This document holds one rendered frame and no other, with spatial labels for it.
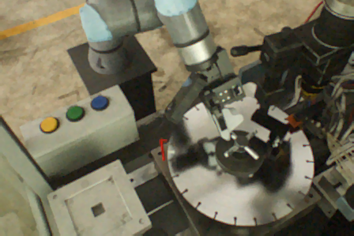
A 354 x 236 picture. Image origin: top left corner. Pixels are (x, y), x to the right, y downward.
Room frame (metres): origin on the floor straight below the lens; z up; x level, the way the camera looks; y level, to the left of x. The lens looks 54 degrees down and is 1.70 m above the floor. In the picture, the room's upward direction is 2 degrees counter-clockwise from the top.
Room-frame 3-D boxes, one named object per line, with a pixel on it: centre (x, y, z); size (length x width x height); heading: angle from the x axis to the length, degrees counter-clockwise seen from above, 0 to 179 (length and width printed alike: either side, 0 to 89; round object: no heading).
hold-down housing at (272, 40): (0.45, -0.18, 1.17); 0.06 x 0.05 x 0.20; 108
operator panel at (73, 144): (0.54, 0.27, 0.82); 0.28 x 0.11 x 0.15; 117
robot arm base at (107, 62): (0.90, 0.24, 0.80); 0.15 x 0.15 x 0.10
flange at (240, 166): (0.39, -0.13, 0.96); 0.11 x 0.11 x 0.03
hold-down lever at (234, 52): (0.46, -0.14, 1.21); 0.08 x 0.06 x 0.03; 117
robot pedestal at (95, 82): (0.90, 0.24, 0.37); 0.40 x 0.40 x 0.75; 27
